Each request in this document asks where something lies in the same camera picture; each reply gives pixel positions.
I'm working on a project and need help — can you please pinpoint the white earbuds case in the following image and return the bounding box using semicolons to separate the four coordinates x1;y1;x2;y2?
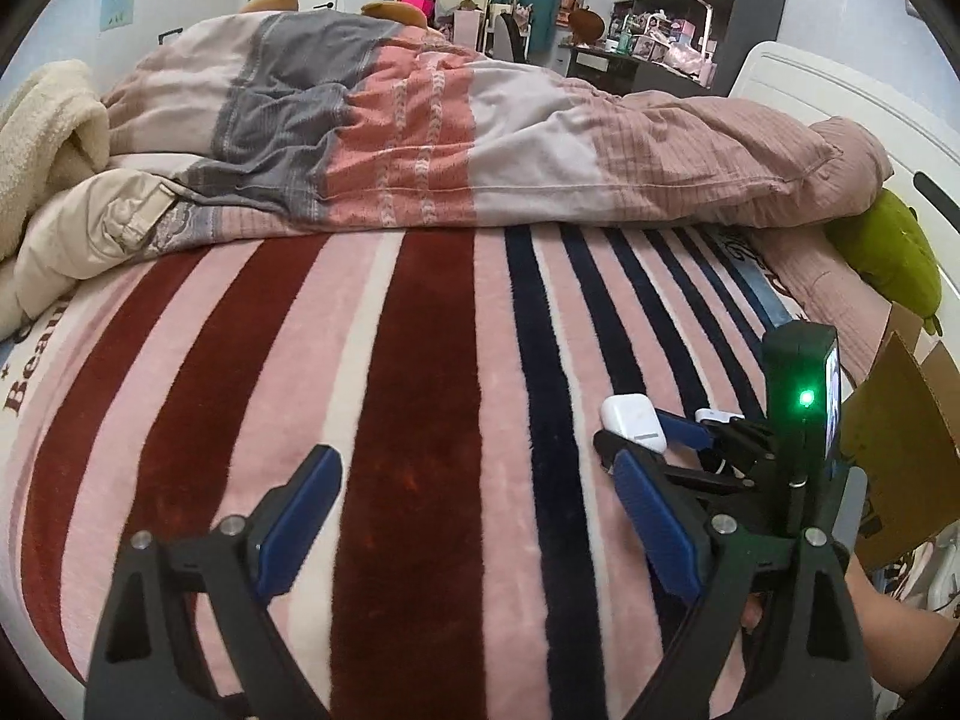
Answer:
601;394;667;455

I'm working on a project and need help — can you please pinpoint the person right forearm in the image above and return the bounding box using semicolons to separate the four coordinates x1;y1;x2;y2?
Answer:
846;556;958;699

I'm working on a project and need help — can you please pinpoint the small white rectangular box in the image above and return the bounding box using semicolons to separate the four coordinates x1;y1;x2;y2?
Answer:
695;408;742;424

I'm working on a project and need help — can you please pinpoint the brown cardboard box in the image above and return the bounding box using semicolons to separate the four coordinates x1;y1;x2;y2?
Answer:
839;305;958;571

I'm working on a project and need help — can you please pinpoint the striped pink bed blanket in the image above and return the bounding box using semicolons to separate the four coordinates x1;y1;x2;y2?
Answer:
2;226;791;718

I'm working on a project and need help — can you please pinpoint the pink ribbed pillow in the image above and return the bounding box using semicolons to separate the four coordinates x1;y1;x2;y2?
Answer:
747;226;892;385

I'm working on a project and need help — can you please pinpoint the green plush toy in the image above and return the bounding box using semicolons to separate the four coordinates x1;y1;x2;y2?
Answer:
825;188;942;337

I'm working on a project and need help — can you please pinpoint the white bed headboard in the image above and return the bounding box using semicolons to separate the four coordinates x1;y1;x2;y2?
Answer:
725;40;960;257

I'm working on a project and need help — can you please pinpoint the brown plush toy on desk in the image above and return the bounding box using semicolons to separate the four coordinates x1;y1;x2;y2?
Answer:
568;5;605;46

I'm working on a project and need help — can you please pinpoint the black desk chair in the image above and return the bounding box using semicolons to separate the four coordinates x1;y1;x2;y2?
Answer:
491;13;527;64

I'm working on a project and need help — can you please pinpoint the grey bookshelf with items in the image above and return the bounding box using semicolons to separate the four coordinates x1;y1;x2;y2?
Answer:
607;0;796;98

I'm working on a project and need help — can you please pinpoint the patchwork pink grey duvet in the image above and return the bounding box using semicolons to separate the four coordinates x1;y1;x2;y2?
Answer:
106;10;892;252

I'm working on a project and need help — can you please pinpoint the cream fleece blanket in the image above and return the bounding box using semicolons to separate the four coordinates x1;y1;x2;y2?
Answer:
2;60;178;338

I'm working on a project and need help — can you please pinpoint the bright pink gift bag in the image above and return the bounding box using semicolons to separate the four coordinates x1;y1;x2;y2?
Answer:
400;0;436;20

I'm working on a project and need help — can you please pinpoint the brown plush bear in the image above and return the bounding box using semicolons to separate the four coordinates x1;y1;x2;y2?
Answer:
241;0;428;29

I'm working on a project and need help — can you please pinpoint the black suitcase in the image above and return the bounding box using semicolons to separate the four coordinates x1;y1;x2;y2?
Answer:
158;26;184;46

